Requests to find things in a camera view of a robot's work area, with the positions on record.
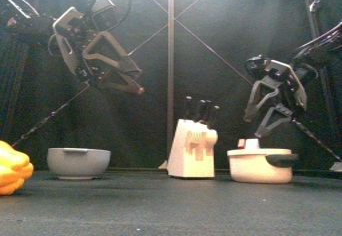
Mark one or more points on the grey vertical frame post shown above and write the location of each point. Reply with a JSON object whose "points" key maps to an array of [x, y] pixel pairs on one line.
{"points": [[170, 63]]}

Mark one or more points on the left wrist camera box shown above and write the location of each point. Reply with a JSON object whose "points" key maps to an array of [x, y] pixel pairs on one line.
{"points": [[105, 13]]}

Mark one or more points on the grey toy bowl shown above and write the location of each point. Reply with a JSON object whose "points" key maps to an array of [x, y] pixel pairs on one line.
{"points": [[78, 163]]}

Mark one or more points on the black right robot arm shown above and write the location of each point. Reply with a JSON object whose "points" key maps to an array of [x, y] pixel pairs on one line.
{"points": [[321, 50]]}

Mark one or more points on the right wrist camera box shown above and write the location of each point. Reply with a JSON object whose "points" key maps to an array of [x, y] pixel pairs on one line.
{"points": [[256, 66]]}

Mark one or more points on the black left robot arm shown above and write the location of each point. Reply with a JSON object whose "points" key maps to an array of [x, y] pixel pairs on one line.
{"points": [[27, 26]]}

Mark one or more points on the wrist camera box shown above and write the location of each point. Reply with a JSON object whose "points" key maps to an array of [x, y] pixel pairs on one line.
{"points": [[256, 66], [105, 13]]}

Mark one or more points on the yellow toy bell pepper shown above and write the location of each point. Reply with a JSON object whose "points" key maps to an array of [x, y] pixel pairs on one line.
{"points": [[14, 168]]}

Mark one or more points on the white frame foot bracket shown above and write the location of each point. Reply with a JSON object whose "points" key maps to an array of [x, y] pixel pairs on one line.
{"points": [[163, 165], [337, 166]]}

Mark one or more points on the thin diagonal brace rod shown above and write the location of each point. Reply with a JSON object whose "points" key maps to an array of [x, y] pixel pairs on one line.
{"points": [[54, 113], [214, 50]]}

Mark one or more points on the salmon sushi toy piece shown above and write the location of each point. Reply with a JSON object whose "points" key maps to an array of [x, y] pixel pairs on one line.
{"points": [[249, 143]]}

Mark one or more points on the white toy knife block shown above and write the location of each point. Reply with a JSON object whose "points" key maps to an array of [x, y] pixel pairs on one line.
{"points": [[189, 156]]}

